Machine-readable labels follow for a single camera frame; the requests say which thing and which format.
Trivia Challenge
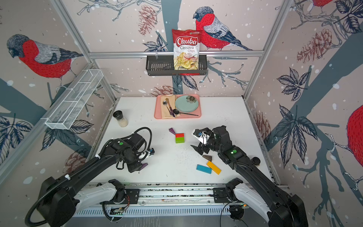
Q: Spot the glass shaker black lid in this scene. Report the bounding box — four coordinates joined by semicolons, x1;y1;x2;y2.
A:
112;110;128;127

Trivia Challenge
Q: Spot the teal rectangular block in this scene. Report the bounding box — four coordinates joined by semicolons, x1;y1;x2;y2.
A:
196;165;212;174

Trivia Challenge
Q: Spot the red rectangular block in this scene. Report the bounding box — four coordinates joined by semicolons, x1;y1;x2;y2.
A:
175;133;184;138

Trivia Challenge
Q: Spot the black spoon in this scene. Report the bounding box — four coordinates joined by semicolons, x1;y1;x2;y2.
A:
173;109;198;116

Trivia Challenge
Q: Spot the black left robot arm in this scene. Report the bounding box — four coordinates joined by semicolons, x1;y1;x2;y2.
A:
25;133;155;227

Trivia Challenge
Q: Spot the beige cloth napkin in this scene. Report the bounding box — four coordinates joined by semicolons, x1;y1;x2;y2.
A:
160;96;175;119

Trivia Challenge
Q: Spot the mint green flower plate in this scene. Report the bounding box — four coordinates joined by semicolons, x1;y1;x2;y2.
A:
175;95;199;113

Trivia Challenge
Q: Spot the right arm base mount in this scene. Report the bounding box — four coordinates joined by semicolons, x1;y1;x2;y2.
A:
210;188;243;203

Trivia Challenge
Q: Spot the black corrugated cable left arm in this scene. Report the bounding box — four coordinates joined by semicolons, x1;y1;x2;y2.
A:
25;127;153;227

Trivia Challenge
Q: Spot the pink serving tray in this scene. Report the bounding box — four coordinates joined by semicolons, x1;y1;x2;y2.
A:
154;95;201;119

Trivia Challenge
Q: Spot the iridescent gold purple knife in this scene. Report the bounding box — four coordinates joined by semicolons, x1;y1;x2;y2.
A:
163;98;175;117

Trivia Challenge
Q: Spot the white wire wall basket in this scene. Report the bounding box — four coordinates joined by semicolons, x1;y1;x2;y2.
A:
45;69;104;130

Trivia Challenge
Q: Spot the dark brown wedge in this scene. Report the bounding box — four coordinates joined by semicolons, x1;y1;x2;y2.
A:
202;155;213;162

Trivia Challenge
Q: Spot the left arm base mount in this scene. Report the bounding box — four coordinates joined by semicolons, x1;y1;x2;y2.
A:
103;189;140;205

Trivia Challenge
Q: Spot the black round cap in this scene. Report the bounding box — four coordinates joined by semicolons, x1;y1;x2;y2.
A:
251;157;261;166

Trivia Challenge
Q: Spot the purple wedge block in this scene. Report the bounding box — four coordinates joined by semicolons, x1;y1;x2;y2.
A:
169;128;176;135
140;163;148;171

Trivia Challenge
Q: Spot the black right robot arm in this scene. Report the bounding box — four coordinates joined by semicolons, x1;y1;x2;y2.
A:
192;125;308;227

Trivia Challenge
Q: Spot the yellow rectangular block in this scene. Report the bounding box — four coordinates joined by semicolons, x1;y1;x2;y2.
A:
207;161;222;175

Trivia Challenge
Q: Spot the black wire wall basket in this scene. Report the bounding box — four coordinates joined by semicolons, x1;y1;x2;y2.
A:
146;55;208;76

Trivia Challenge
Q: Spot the green rectangular block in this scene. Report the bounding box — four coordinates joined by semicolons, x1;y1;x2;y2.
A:
175;137;185;144

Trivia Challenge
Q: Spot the Chuba cassava chips bag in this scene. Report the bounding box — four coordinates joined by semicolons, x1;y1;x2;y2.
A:
172;29;201;69

